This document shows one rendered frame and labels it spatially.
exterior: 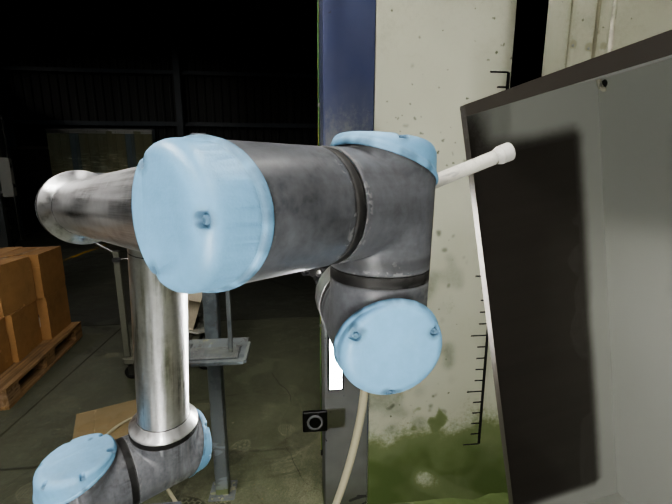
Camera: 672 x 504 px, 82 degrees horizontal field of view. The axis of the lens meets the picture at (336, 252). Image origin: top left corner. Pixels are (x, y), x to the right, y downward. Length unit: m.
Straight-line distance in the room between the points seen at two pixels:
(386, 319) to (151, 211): 0.18
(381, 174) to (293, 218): 0.09
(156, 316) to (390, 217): 0.65
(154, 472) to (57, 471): 0.18
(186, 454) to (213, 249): 0.89
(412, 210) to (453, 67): 1.28
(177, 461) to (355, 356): 0.78
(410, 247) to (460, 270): 1.28
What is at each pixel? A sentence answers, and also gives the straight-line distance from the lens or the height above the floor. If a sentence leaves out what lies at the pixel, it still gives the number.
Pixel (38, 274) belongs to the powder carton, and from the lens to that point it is 3.89.
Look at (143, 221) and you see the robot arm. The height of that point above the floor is 1.46.
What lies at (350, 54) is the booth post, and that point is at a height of 1.88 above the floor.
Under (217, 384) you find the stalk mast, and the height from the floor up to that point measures 0.57.
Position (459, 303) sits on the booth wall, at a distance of 1.63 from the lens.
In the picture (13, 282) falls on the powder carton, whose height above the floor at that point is 0.71.
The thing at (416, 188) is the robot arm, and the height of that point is 1.47.
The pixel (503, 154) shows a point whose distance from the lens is 0.73.
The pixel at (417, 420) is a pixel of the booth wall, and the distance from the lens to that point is 1.80.
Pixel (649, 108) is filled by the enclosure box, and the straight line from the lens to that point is 1.09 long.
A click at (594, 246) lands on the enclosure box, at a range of 1.21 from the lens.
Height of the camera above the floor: 1.48
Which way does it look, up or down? 11 degrees down
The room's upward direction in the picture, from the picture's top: straight up
